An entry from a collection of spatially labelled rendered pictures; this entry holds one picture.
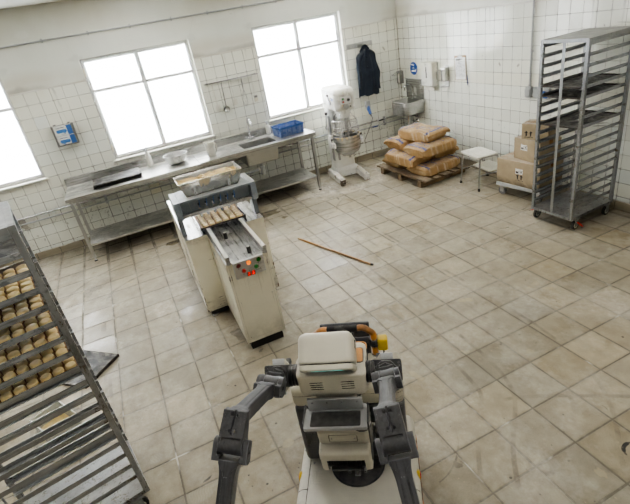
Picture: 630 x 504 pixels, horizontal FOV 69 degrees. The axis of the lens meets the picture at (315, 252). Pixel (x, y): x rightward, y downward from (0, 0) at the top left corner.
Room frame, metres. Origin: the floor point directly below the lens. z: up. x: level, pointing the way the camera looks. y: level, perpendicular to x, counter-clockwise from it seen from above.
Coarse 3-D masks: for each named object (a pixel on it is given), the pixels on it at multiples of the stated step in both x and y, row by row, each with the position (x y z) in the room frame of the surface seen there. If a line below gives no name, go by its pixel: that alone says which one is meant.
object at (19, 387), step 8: (64, 360) 1.89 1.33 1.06; (72, 360) 1.90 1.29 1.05; (48, 368) 1.86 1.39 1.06; (56, 368) 1.84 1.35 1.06; (64, 368) 1.86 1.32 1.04; (32, 376) 1.81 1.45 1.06; (40, 376) 1.83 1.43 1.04; (48, 376) 1.79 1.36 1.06; (16, 384) 1.77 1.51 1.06; (24, 384) 1.79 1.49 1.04; (32, 384) 1.75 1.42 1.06; (0, 392) 1.74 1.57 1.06; (8, 392) 1.72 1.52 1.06; (16, 392) 1.71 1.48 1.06; (0, 400) 1.70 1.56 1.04
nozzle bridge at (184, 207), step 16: (240, 176) 4.10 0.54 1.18; (176, 192) 3.97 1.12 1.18; (208, 192) 3.80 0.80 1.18; (224, 192) 3.87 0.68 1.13; (240, 192) 3.92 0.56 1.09; (256, 192) 3.87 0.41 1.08; (176, 208) 3.65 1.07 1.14; (192, 208) 3.77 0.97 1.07; (208, 208) 3.77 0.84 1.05; (256, 208) 3.97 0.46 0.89
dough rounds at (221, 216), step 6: (228, 210) 3.97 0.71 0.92; (234, 210) 3.95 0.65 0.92; (198, 216) 3.98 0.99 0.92; (204, 216) 3.96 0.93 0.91; (210, 216) 3.91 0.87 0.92; (216, 216) 3.88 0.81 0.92; (222, 216) 3.85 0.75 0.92; (228, 216) 3.85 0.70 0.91; (234, 216) 3.80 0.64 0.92; (198, 222) 3.86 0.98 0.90; (204, 222) 3.79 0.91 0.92; (210, 222) 3.76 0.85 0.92; (216, 222) 3.76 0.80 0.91
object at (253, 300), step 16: (224, 240) 3.50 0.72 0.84; (240, 240) 3.44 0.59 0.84; (240, 256) 3.15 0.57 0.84; (224, 272) 3.22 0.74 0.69; (224, 288) 3.57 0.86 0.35; (240, 288) 3.07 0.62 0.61; (256, 288) 3.11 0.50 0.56; (272, 288) 3.15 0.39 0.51; (240, 304) 3.06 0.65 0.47; (256, 304) 3.10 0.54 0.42; (272, 304) 3.14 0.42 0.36; (240, 320) 3.10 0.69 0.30; (256, 320) 3.09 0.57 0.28; (272, 320) 3.13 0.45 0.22; (256, 336) 3.08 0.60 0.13; (272, 336) 3.15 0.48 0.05
